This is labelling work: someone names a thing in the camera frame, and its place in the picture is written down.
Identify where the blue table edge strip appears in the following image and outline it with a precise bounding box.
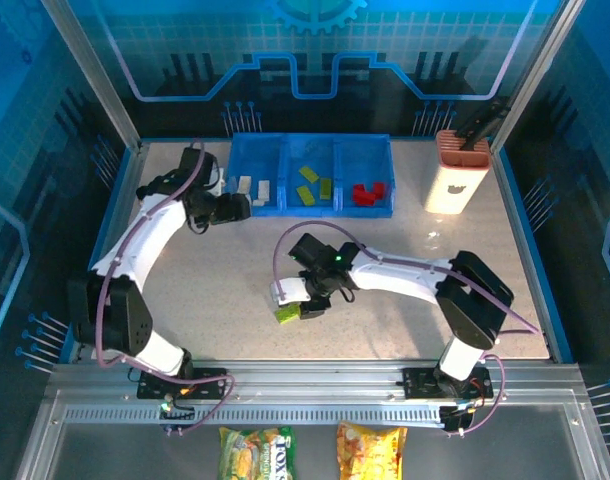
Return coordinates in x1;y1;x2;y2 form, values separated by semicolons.
492;144;576;364
58;142;146;364

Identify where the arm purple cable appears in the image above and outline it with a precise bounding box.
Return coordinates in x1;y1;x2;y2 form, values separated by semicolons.
92;139;236;437
273;219;541;437

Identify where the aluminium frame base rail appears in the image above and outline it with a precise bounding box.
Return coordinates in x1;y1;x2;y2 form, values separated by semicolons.
14;358;610;480

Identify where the blue three-compartment bin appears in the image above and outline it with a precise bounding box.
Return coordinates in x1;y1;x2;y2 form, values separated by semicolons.
226;132;397;220

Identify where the yellow snack bag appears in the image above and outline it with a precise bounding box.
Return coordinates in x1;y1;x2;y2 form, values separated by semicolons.
336;421;409;480

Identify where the black-handled knife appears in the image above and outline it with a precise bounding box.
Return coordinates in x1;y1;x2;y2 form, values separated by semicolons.
454;99;511;151

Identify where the white and pink knife block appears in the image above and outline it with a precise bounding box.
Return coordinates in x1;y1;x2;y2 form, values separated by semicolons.
422;129;492;216

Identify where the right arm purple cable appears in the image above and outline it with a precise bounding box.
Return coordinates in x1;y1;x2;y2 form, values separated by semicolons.
273;219;541;437

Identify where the green snack bag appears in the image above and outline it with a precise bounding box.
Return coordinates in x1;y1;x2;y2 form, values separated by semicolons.
218;425;297;480

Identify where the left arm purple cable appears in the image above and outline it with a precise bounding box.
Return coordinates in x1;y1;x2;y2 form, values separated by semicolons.
92;139;236;437

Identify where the aluminium frame post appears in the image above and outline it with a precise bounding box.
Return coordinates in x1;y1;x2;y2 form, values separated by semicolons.
39;0;145;151
488;0;584;154

